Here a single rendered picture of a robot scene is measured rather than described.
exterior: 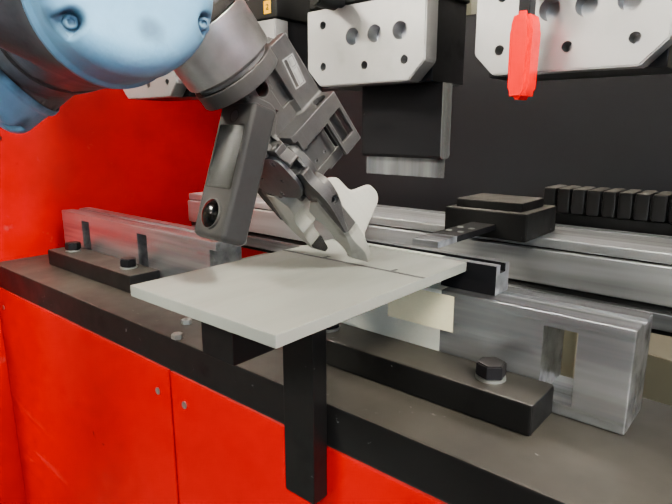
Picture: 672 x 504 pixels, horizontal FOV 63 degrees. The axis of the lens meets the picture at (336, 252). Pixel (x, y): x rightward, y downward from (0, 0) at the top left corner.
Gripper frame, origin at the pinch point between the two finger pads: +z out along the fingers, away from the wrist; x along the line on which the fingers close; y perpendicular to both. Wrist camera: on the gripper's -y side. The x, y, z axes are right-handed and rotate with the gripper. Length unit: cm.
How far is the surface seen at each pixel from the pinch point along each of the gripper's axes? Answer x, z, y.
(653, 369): 28, 190, 98
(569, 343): 65, 195, 101
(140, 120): 87, 1, 23
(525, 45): -16.8, -11.2, 14.9
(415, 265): -6.4, 3.7, 2.9
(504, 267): -11.5, 9.1, 8.5
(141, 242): 51, 6, -4
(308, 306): -9.3, -6.4, -9.2
